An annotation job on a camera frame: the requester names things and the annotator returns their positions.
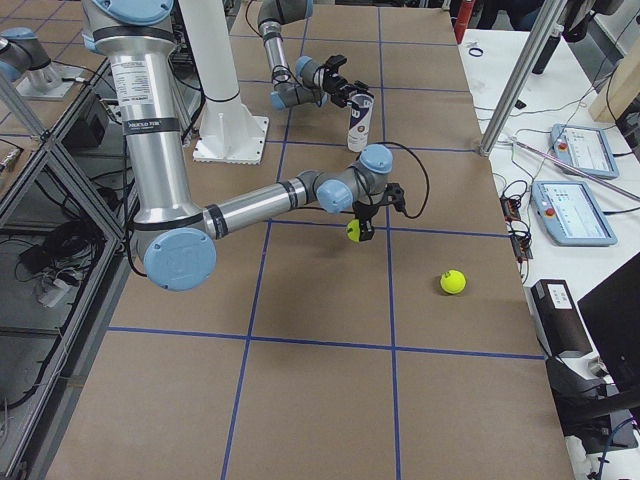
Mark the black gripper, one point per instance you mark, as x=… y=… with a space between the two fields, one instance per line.
x=363 y=211
x=332 y=80

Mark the white tennis ball can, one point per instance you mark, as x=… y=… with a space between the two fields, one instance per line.
x=361 y=107

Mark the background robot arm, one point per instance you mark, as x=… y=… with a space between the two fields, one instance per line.
x=21 y=51

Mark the tennis ball far yellow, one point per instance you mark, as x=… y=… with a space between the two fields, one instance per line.
x=453 y=282

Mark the red bottle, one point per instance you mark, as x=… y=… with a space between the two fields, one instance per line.
x=465 y=12

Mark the small electronics board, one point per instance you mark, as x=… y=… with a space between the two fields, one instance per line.
x=518 y=230

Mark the metal rod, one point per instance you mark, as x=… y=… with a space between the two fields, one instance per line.
x=576 y=171

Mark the black bottle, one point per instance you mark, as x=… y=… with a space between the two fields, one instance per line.
x=548 y=50

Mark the lower teach pendant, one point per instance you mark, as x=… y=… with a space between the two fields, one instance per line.
x=571 y=215

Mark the teach pendant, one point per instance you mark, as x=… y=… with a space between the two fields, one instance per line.
x=571 y=215
x=585 y=148

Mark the black box white label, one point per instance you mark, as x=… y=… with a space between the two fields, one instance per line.
x=563 y=329

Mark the upper teach pendant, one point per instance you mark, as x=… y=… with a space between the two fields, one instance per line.
x=585 y=148

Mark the black monitor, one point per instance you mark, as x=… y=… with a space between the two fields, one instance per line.
x=611 y=314

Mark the white pedestal column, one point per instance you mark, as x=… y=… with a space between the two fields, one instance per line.
x=228 y=132

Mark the aluminium frame post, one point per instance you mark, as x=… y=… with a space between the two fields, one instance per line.
x=537 y=38

